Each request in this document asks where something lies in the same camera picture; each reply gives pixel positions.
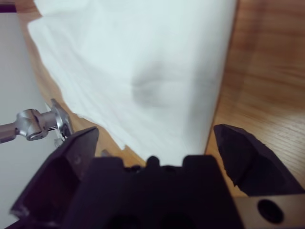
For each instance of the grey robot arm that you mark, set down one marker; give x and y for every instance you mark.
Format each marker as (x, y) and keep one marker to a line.
(26, 121)

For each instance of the grey base plate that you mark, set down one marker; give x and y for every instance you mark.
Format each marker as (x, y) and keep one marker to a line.
(60, 119)

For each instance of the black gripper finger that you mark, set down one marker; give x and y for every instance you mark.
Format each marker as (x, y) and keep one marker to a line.
(252, 167)
(59, 179)

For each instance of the white t-shirt with small print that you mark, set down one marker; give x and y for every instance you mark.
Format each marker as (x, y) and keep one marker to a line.
(143, 47)

